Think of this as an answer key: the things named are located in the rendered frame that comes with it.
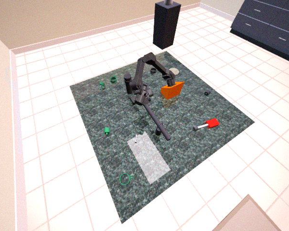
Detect green cylinder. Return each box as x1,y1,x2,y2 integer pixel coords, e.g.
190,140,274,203
105,128,110,135

